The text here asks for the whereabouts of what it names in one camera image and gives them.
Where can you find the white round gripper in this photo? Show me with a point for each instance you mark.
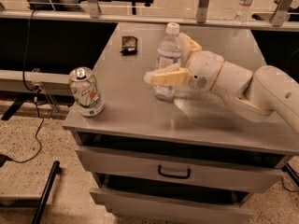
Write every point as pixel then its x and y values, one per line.
pixel 204 68

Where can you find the clear plastic water bottle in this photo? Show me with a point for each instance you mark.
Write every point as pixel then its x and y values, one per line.
pixel 168 52

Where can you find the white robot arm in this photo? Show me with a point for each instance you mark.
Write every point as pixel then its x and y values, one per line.
pixel 254 96

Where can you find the background clear water bottle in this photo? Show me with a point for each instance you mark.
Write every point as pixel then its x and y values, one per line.
pixel 243 11

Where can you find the dark crumpled snack wrapper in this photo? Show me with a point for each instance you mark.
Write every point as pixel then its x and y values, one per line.
pixel 128 45

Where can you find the grey metal drawer cabinet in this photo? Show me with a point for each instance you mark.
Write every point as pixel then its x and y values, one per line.
pixel 194 125

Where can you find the green white soda can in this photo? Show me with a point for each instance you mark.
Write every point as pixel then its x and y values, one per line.
pixel 84 86

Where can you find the upper grey drawer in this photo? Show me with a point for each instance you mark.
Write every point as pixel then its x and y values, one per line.
pixel 213 174

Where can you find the grey drawer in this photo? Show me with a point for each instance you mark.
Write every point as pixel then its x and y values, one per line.
pixel 213 174
pixel 186 212

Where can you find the lower grey drawer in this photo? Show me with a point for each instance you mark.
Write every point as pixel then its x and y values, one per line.
pixel 186 212

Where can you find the black metal floor leg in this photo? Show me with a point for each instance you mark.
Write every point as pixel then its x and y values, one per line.
pixel 55 169

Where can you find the black drawer handle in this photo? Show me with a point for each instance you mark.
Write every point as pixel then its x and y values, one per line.
pixel 175 174

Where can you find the metal railing frame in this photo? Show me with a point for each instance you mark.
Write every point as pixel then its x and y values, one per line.
pixel 220 13

